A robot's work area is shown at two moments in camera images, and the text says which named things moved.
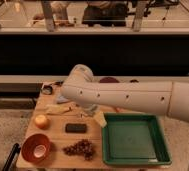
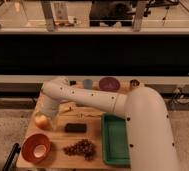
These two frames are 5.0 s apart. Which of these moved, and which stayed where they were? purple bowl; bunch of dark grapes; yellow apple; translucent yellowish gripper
Moved: translucent yellowish gripper
Stayed: purple bowl; bunch of dark grapes; yellow apple
